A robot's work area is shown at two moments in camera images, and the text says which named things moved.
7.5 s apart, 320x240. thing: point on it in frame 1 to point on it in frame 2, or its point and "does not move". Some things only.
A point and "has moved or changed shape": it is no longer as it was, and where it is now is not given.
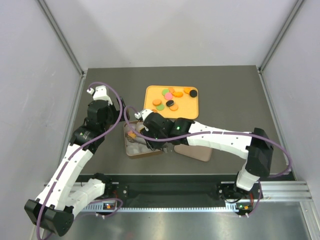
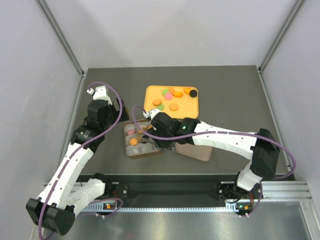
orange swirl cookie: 132,135 to 133,141
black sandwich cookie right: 193,93 does not move
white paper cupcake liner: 127,128 does not move
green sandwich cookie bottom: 160,107 does not move
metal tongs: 139,140 has moved or changed shape
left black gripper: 113,109 does not move
